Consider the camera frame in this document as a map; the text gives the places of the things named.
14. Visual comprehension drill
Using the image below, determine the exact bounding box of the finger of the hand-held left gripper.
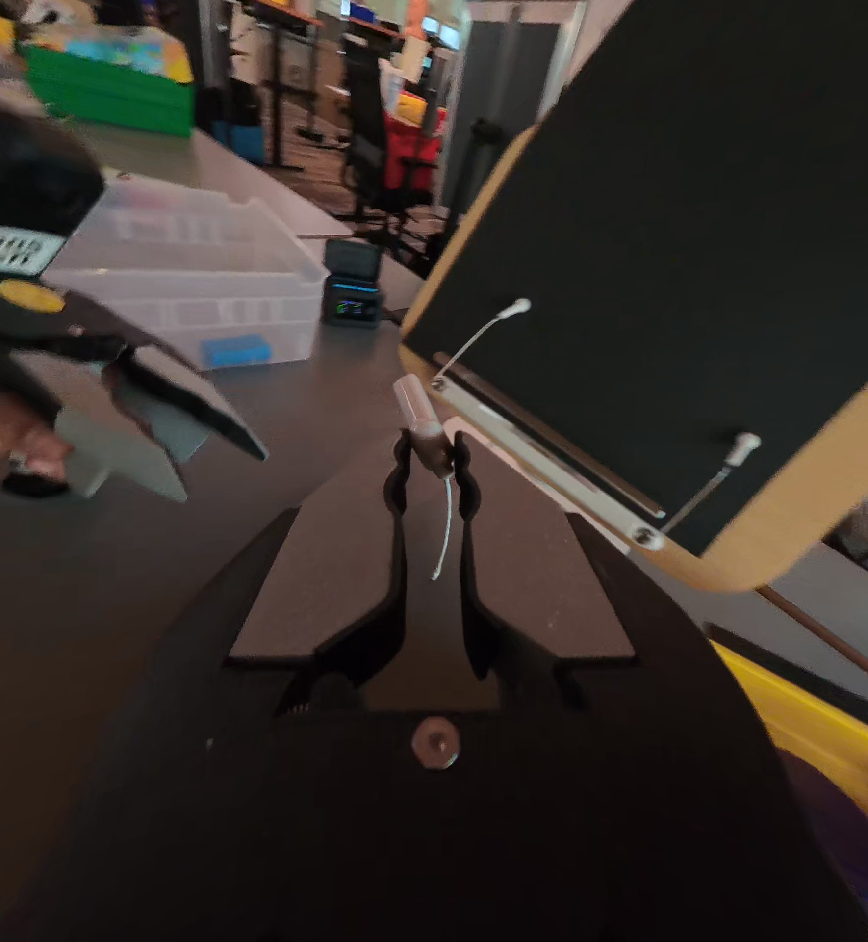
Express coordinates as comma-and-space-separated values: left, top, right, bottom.
106, 342, 269, 465
15, 349, 188, 503

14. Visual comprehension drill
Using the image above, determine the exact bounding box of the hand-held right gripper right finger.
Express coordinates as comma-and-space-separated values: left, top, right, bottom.
452, 430, 637, 681

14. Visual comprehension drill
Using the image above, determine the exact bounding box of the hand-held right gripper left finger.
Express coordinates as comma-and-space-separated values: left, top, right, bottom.
227, 429, 414, 685

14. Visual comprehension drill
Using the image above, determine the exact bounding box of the small white plug with cord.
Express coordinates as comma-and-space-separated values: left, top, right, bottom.
392, 373, 456, 582

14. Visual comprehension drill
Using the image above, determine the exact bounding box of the person's left hand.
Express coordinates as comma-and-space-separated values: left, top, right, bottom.
0, 386, 72, 483

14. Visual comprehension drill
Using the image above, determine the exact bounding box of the blue block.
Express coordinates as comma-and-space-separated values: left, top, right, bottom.
202, 333, 272, 367

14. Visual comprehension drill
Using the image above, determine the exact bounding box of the green plastic crate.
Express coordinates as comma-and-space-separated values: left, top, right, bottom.
22, 44, 196, 141

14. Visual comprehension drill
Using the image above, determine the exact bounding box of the clear plastic storage box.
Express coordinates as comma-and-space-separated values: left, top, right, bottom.
44, 177, 332, 372

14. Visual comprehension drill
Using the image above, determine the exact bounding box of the small black device lit display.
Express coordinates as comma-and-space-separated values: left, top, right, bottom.
321, 237, 385, 328

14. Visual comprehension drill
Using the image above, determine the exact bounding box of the black office chair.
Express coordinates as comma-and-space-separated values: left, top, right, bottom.
342, 37, 442, 236

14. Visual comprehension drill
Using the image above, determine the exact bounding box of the black-backed computer monitor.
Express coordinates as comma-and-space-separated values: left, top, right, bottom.
401, 0, 868, 593

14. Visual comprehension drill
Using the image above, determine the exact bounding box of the grey partition panel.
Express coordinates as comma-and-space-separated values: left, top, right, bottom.
449, 18, 562, 214

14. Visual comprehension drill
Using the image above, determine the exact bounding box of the white-tipped tether cord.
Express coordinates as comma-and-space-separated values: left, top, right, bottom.
658, 433, 762, 537
433, 298, 532, 387

